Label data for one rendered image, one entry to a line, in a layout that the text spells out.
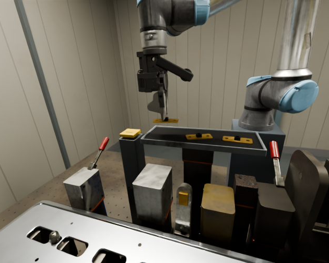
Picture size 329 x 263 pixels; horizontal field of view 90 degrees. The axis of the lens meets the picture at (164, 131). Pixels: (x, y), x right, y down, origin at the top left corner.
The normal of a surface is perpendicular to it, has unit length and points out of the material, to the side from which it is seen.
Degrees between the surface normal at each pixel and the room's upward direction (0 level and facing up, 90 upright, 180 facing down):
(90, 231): 0
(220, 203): 0
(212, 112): 90
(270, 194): 0
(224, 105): 90
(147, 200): 90
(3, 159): 90
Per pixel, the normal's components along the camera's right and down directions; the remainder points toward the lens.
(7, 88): 0.94, 0.07
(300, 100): 0.19, 0.46
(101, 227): -0.05, -0.93
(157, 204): -0.31, 0.35
